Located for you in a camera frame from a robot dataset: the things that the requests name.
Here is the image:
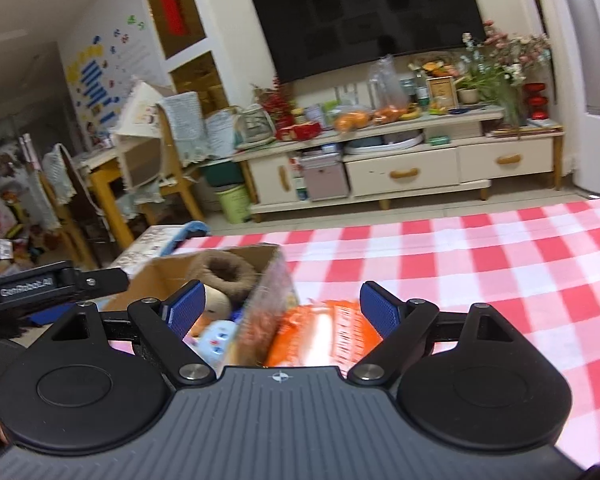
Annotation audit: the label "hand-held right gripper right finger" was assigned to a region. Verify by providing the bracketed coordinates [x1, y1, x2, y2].
[347, 281, 518, 388]

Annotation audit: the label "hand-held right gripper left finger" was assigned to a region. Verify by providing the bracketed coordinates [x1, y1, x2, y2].
[50, 280, 217, 388]

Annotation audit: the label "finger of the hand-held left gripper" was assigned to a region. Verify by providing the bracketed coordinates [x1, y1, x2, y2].
[75, 267, 130, 305]

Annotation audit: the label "light blue plush toy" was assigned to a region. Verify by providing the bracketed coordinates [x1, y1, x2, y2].
[192, 317, 238, 363]

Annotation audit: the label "orange plastic packet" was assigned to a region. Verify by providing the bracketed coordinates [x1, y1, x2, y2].
[265, 300, 383, 368]

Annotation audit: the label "brown knitted ring scarf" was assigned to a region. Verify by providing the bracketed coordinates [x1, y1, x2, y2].
[187, 250, 260, 306]

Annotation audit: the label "cardboard box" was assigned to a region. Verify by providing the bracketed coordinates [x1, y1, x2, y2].
[102, 242, 301, 368]

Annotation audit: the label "white printed carton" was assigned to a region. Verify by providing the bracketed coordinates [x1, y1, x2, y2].
[110, 225, 186, 271]

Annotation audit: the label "pile of toys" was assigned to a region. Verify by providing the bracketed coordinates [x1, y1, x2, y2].
[0, 150, 46, 281]

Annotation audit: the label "blue cloth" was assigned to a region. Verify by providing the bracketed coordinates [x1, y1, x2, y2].
[167, 220, 208, 251]

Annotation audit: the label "yellow wooden dining table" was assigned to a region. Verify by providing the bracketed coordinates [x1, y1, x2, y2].
[75, 150, 136, 251]

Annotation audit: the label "pink checked tablecloth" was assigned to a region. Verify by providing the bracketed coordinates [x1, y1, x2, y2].
[105, 195, 600, 466]

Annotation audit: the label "light green trash bin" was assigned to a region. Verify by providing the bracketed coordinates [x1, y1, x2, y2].
[215, 184, 253, 225]

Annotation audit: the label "yellow wooden chair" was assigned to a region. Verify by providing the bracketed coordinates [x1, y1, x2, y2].
[115, 105, 206, 226]

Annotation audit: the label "cream TV cabinet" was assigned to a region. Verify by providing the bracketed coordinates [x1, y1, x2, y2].
[232, 107, 566, 223]

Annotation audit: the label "dark green storage box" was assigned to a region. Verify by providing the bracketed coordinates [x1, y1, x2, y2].
[200, 160, 246, 188]

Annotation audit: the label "white round tray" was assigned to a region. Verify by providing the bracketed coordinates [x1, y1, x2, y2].
[342, 132, 425, 156]

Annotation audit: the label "teal crochet chair cover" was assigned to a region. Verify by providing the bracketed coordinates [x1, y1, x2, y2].
[157, 91, 211, 166]

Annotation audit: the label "white paper sheet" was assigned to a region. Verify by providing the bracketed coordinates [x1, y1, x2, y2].
[205, 107, 238, 158]

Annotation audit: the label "bag of oranges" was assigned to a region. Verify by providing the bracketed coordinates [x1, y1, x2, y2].
[372, 105, 408, 126]
[334, 110, 371, 133]

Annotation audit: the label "red box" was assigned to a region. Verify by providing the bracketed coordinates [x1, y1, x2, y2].
[275, 122, 323, 142]

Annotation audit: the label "glass kettle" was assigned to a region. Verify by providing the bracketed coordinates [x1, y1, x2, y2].
[234, 104, 277, 148]

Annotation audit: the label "clear plastic bag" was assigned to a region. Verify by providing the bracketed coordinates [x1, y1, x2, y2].
[369, 55, 411, 111]

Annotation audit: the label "red berry branches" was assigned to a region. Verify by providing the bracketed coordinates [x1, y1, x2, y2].
[252, 77, 296, 121]

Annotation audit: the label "stack of books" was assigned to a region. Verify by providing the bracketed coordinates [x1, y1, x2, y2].
[485, 120, 563, 137]

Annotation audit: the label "red vase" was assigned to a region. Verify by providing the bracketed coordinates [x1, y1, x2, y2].
[524, 81, 550, 121]

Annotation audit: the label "pink white flower bouquet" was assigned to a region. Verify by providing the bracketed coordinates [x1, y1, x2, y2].
[461, 20, 553, 86]

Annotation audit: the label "black television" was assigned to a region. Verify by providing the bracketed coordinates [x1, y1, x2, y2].
[246, 0, 487, 83]

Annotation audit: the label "white tower air conditioner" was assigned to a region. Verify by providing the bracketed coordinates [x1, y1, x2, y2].
[537, 0, 600, 198]

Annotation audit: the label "wall poster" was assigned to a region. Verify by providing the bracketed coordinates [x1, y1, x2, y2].
[62, 15, 166, 131]

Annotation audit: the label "wooden picture frame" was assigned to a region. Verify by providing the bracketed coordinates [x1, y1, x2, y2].
[426, 76, 456, 111]

